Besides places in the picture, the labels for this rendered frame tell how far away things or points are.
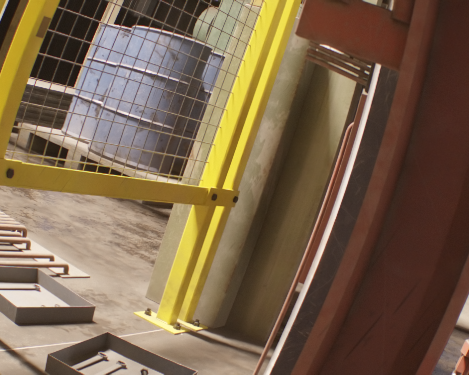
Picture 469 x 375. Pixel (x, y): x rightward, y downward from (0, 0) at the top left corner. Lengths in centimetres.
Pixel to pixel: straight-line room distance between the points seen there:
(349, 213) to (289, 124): 157
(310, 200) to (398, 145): 199
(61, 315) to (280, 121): 91
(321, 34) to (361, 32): 2
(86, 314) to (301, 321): 128
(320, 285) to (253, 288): 166
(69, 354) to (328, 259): 99
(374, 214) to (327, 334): 6
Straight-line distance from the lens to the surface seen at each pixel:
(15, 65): 128
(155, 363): 176
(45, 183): 146
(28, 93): 570
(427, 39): 32
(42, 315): 179
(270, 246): 233
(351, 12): 34
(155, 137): 461
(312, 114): 231
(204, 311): 233
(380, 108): 70
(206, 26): 1169
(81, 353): 167
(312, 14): 34
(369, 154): 70
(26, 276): 208
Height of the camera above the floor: 64
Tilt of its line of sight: 5 degrees down
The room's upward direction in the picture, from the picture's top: 19 degrees clockwise
